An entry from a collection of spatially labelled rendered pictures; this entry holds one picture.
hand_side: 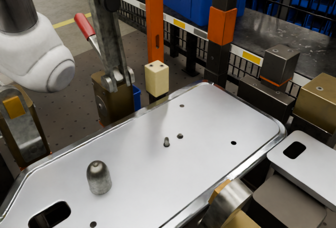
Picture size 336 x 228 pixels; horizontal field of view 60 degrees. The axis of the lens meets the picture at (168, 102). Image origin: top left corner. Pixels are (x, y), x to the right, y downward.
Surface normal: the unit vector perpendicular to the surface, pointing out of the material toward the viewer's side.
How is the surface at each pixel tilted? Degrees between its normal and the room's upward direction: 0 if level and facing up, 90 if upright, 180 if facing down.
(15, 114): 78
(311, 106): 90
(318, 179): 0
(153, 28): 90
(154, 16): 90
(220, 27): 90
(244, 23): 0
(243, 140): 0
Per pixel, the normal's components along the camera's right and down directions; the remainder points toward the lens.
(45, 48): 0.85, 0.33
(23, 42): 0.35, 0.22
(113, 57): 0.64, 0.35
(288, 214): 0.00, -0.78
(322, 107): -0.76, 0.40
